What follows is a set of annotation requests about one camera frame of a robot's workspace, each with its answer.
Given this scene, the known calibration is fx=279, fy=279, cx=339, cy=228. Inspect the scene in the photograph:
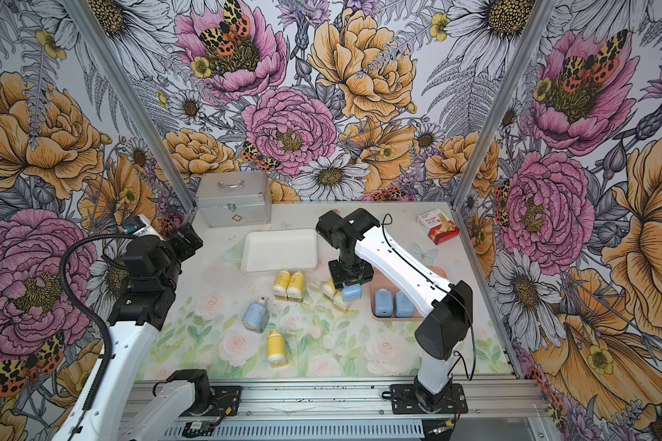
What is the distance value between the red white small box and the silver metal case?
643mm

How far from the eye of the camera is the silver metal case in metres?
1.06

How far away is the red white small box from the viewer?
1101mm
